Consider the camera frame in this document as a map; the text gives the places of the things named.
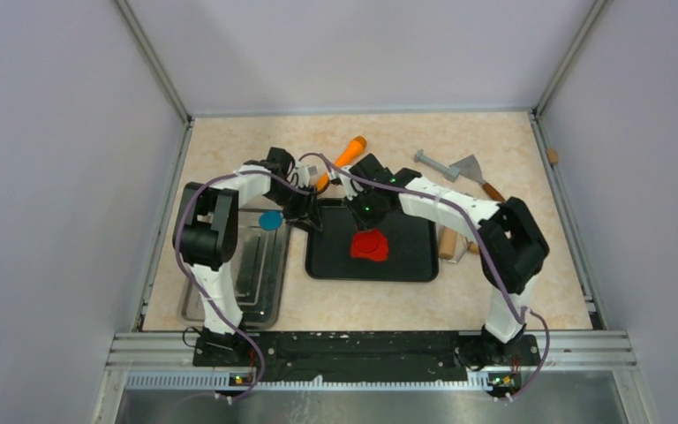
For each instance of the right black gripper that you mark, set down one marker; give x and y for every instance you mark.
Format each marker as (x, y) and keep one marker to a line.
(365, 223)

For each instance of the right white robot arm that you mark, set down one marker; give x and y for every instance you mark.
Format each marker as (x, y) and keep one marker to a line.
(512, 248)

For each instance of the orange toy carrot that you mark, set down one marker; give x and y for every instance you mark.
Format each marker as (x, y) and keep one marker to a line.
(354, 150)

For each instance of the wooden rolling pin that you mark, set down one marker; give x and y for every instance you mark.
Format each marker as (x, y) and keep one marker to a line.
(453, 246)

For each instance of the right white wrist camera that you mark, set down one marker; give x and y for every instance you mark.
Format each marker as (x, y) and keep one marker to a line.
(351, 189)

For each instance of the silver metal tray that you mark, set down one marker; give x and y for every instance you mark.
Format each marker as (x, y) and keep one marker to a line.
(257, 269)

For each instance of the blue dough piece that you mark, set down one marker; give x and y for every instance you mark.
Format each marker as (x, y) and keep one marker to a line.
(270, 220)

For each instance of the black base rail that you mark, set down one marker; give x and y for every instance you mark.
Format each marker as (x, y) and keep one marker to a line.
(363, 356)

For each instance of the metal scraper wooden handle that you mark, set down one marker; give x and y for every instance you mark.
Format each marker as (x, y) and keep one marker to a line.
(469, 167)

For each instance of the red dough piece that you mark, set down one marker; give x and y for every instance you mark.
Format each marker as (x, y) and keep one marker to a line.
(371, 245)

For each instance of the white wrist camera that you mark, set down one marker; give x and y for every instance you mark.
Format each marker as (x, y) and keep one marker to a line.
(351, 189)
(302, 175)

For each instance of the grey dumbbell tool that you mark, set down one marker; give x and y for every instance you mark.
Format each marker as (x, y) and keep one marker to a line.
(449, 172)

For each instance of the black baking tray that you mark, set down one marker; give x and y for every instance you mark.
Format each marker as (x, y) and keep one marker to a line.
(401, 249)

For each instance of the small wooden block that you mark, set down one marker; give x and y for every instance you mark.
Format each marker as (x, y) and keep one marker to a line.
(552, 156)

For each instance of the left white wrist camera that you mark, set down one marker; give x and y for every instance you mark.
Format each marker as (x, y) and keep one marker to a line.
(302, 175)

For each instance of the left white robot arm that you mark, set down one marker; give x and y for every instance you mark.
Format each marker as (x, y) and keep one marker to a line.
(206, 235)

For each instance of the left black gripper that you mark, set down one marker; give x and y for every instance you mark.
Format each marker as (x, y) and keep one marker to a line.
(305, 212)

